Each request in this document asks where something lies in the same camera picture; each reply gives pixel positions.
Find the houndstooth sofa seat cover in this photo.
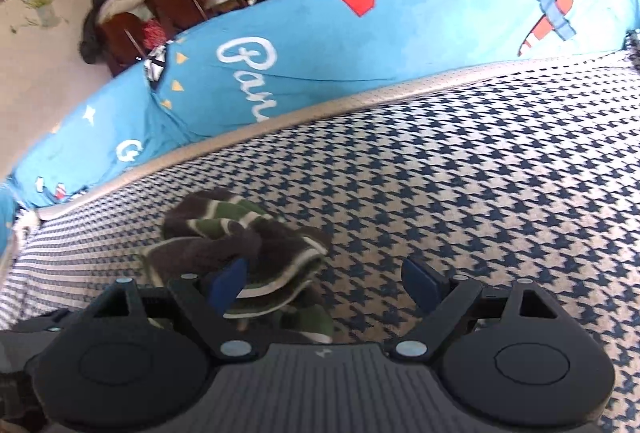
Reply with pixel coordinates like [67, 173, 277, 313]
[0, 48, 640, 433]

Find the blue printed sofa back cover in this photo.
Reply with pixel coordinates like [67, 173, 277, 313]
[0, 0, 640, 264]

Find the brown wooden chair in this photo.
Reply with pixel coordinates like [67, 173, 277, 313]
[145, 0, 209, 37]
[101, 12, 152, 77]

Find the green brown striped t-shirt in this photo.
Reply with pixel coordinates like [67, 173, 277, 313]
[140, 188, 336, 345]

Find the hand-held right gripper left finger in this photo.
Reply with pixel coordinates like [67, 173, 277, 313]
[82, 257, 259, 361]

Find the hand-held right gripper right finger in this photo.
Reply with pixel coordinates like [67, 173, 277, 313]
[392, 255, 567, 361]

